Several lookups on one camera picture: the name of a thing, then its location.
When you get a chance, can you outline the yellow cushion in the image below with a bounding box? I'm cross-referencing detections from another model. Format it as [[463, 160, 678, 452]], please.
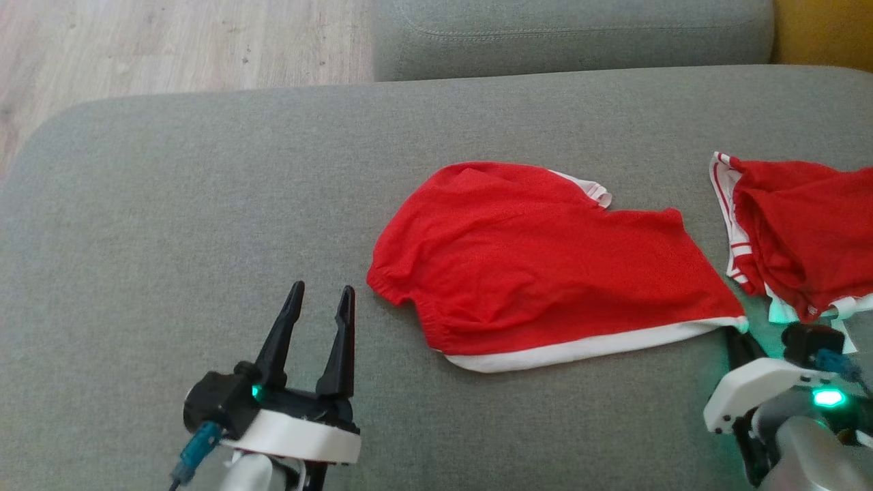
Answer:
[[771, 0, 873, 73]]

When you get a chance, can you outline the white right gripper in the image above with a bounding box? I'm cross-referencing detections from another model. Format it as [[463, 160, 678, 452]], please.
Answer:
[[702, 327, 820, 435]]

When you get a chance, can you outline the grey sofa seat cushion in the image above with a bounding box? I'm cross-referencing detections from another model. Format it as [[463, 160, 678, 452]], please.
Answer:
[[0, 65, 873, 491]]

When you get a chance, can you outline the red number jersey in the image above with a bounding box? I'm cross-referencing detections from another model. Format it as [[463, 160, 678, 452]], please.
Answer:
[[709, 151, 873, 354]]

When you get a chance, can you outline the red shorts white stripe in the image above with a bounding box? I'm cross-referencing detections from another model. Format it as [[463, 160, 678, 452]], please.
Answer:
[[366, 162, 750, 374]]

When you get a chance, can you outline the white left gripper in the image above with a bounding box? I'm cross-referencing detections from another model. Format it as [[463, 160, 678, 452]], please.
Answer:
[[222, 280, 361, 466]]

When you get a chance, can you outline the grey sofa back cushion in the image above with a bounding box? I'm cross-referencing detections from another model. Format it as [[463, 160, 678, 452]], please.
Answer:
[[372, 0, 775, 83]]

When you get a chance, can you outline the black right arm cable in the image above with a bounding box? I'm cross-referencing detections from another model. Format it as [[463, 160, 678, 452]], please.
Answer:
[[815, 348, 873, 396]]

